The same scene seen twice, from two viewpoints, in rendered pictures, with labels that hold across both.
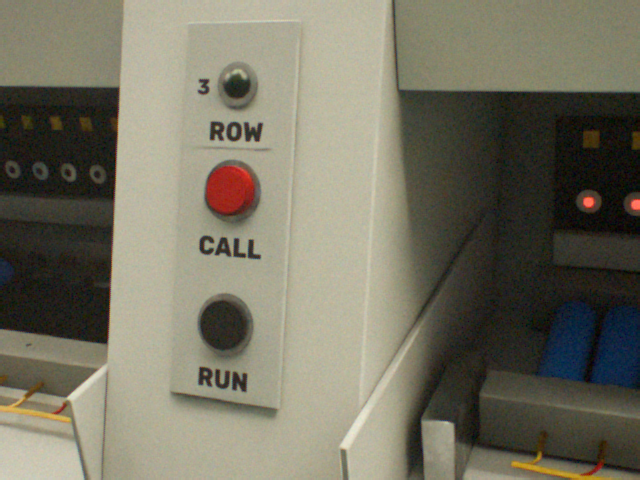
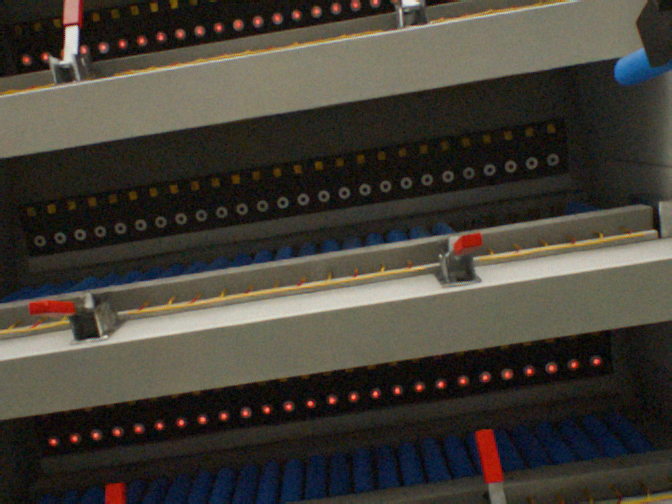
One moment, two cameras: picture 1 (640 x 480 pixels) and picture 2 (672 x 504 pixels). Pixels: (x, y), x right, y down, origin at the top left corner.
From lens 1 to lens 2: 48 cm
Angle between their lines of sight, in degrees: 24
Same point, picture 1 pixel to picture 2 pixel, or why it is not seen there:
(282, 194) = not seen: outside the picture
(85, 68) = (632, 45)
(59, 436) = (633, 247)
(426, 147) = not seen: outside the picture
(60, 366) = (610, 216)
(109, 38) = not seen: hidden behind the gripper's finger
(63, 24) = (623, 24)
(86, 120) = (466, 140)
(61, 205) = (445, 197)
